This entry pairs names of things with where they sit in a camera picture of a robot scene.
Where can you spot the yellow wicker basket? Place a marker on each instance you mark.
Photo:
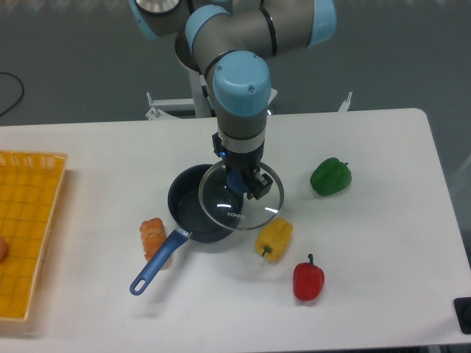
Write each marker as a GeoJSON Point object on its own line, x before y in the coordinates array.
{"type": "Point", "coordinates": [30, 186]}

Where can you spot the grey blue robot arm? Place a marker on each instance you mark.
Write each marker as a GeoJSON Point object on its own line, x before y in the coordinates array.
{"type": "Point", "coordinates": [230, 51]}

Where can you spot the glass pot lid blue knob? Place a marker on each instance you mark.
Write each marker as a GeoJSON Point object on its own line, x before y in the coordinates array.
{"type": "Point", "coordinates": [223, 197]}

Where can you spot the yellow bell pepper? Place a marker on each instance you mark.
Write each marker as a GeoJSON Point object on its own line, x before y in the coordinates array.
{"type": "Point", "coordinates": [274, 240]}

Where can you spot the red bell pepper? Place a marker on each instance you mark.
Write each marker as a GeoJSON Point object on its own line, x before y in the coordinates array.
{"type": "Point", "coordinates": [308, 280]}

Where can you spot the green bell pepper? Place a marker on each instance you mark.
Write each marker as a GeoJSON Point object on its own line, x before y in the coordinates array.
{"type": "Point", "coordinates": [330, 177]}

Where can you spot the black device at table edge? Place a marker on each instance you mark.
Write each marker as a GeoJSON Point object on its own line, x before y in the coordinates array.
{"type": "Point", "coordinates": [462, 308]}

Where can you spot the orange bread pastry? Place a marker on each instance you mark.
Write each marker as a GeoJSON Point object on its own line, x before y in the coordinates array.
{"type": "Point", "coordinates": [153, 235]}

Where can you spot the dark blue saucepan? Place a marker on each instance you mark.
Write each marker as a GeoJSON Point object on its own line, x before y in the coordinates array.
{"type": "Point", "coordinates": [192, 223]}

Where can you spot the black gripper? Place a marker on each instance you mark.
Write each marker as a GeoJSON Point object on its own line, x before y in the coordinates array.
{"type": "Point", "coordinates": [244, 157]}

